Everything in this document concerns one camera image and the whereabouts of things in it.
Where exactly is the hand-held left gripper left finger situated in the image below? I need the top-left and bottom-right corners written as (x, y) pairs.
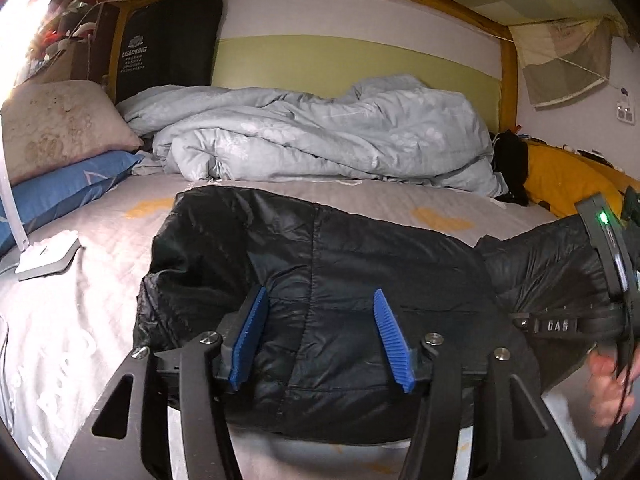
top-left (57, 284), bottom-right (271, 480)

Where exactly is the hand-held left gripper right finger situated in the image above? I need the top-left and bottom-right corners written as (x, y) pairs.
top-left (372, 289), bottom-right (583, 480)

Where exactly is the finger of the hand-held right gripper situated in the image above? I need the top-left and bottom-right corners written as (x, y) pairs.
top-left (509, 307), bottom-right (618, 337)

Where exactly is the black puffer jacket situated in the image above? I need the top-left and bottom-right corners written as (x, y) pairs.
top-left (134, 187), bottom-right (623, 447)

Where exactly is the person's right hand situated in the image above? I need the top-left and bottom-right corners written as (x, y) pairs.
top-left (586, 344), bottom-right (640, 429)

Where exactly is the yellow pillow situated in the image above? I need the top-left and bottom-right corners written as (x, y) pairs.
top-left (521, 142), bottom-right (627, 221)

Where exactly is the black bag by headboard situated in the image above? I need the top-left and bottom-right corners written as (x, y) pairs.
top-left (491, 130), bottom-right (531, 207)

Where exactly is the hanging checkered cloth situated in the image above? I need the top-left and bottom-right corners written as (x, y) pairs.
top-left (510, 17), bottom-right (614, 109)

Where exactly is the light grey duvet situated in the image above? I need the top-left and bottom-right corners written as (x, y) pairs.
top-left (117, 75), bottom-right (510, 197)

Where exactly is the white desk lamp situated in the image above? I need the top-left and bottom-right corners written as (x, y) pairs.
top-left (0, 147), bottom-right (83, 282)

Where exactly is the blue pillow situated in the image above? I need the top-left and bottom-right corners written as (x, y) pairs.
top-left (0, 151), bottom-right (147, 257)

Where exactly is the beige pillow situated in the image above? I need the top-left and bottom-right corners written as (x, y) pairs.
top-left (0, 80), bottom-right (146, 187)

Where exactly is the black padded cushion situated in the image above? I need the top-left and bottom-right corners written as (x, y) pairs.
top-left (115, 0), bottom-right (224, 105)

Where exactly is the cluttered wooden shelf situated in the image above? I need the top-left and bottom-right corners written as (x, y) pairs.
top-left (20, 0), bottom-right (121, 92)

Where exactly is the black cable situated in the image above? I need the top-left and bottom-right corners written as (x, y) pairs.
top-left (597, 305), bottom-right (640, 480)

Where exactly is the white wall outlet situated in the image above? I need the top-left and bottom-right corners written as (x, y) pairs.
top-left (614, 89), bottom-right (637, 126)

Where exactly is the wooden bed frame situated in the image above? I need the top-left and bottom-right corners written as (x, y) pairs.
top-left (92, 0), bottom-right (640, 198)

